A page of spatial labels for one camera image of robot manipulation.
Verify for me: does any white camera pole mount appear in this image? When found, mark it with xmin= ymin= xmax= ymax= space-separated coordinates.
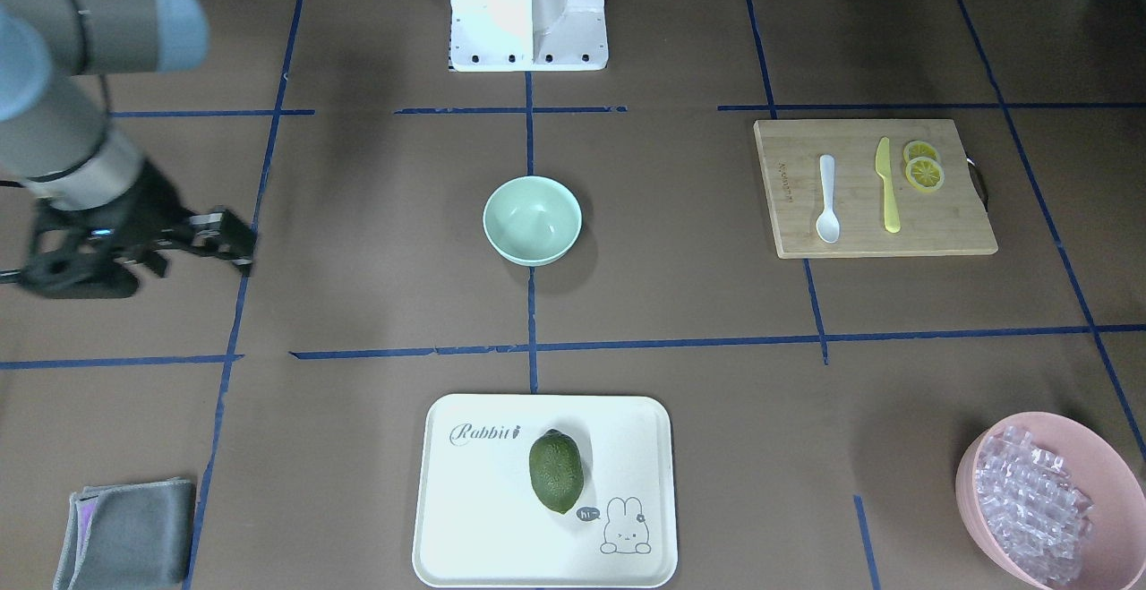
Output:
xmin=448 ymin=0 xmax=610 ymax=73

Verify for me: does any yellow plastic knife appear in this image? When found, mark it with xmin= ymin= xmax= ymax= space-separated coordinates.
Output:
xmin=873 ymin=137 xmax=901 ymax=234

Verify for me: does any cream rabbit tray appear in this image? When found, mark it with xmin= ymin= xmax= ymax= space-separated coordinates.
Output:
xmin=413 ymin=394 xmax=678 ymax=589

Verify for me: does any folded grey cloth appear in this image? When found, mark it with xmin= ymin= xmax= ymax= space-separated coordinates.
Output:
xmin=52 ymin=477 xmax=195 ymax=589

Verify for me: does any mint green bowl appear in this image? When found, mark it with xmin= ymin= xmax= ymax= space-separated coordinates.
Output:
xmin=482 ymin=176 xmax=584 ymax=268

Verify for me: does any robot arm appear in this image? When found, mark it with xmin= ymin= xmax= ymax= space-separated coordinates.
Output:
xmin=1 ymin=0 xmax=257 ymax=300

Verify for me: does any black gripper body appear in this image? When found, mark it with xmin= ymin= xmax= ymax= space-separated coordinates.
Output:
xmin=19 ymin=162 xmax=193 ymax=299

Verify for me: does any white plastic spoon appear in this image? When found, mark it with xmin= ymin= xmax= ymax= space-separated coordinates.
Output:
xmin=815 ymin=154 xmax=842 ymax=244

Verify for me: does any green avocado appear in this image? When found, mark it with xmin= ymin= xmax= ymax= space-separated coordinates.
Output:
xmin=528 ymin=428 xmax=584 ymax=514

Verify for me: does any lemon slice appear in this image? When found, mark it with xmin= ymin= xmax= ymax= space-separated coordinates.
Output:
xmin=902 ymin=140 xmax=941 ymax=163
xmin=904 ymin=155 xmax=945 ymax=192

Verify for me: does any pink bowl of ice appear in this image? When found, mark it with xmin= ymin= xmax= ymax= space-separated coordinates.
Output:
xmin=953 ymin=412 xmax=1145 ymax=589

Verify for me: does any wooden cutting board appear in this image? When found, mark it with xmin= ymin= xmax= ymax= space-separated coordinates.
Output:
xmin=753 ymin=118 xmax=998 ymax=259

